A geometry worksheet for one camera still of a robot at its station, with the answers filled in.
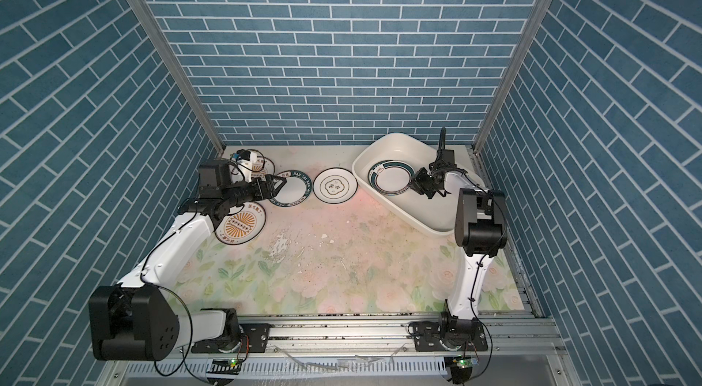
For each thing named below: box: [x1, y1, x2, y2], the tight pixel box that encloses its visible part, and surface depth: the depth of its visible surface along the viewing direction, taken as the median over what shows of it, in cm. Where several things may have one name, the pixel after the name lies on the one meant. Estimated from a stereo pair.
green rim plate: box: [268, 170, 313, 208], surface depth 106 cm
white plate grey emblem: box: [312, 167, 359, 204], surface depth 110 cm
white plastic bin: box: [351, 132, 459, 237], surface depth 112 cm
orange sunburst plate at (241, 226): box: [213, 202, 267, 246], surface depth 98 cm
